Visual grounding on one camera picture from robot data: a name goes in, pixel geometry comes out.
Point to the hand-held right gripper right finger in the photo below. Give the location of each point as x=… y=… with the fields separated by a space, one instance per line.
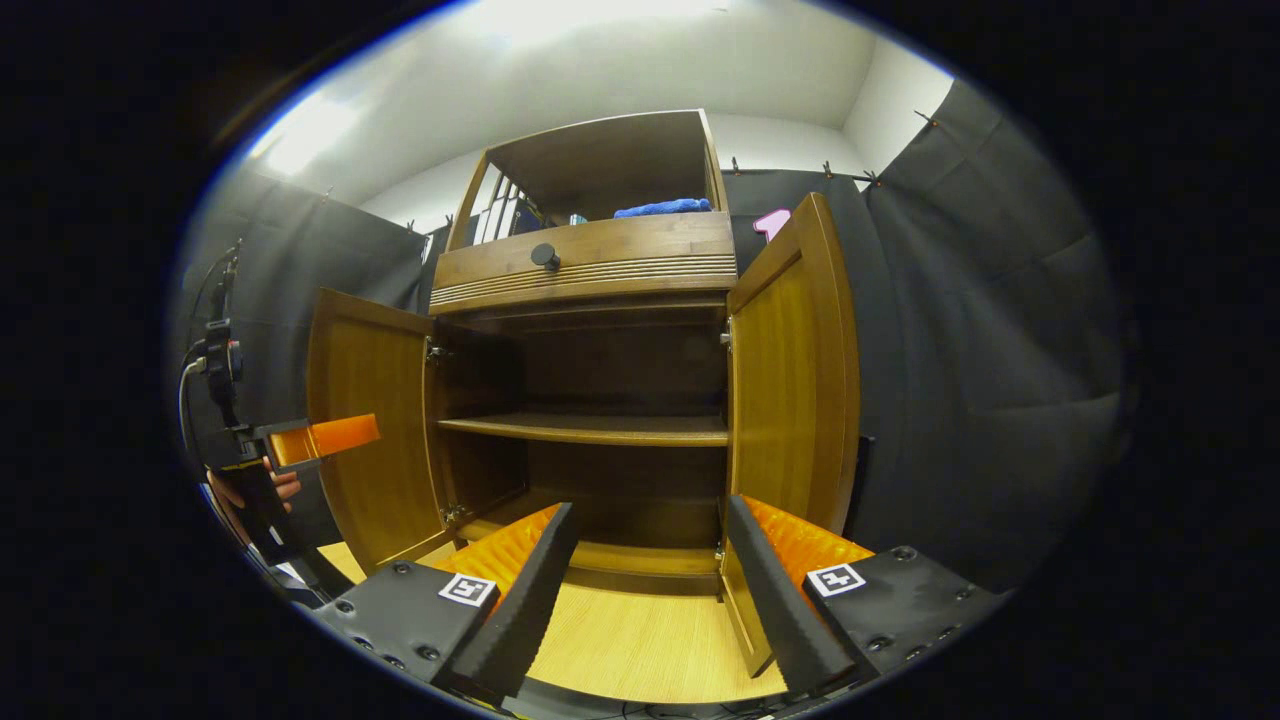
x=782 y=610

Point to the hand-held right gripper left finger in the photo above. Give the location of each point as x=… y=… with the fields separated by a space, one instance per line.
x=533 y=610

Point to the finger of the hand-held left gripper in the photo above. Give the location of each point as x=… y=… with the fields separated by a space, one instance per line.
x=330 y=437

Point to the wooden shoe cabinet door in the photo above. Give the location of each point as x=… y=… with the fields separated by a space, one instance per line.
x=370 y=360
x=790 y=400

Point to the wooden cabinet shelf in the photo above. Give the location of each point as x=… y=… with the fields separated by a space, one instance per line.
x=590 y=430

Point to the black round drawer knob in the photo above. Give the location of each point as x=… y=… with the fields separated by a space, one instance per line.
x=545 y=257

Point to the dark blue book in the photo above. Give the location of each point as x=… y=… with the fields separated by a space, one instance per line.
x=530 y=218

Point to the blue cloth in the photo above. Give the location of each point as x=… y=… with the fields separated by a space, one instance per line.
x=660 y=208

